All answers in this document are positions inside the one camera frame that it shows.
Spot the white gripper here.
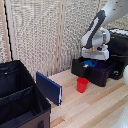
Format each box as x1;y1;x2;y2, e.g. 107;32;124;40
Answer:
81;45;110;61

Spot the blue plastic bowl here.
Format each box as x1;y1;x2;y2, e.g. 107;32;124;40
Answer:
83;59;99;68

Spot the black air fryer drawer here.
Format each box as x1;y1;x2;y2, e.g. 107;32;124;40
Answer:
70;55;119;88

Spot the white item on air fryer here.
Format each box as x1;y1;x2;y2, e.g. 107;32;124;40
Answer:
109;28;128;37

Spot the red plastic cup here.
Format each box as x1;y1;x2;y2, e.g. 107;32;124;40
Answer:
76;77;90;94

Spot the woven bamboo screen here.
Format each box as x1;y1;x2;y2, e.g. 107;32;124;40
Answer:
0;0;128;81

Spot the black fabric storage box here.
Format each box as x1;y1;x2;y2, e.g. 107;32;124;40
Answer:
0;59;52;128

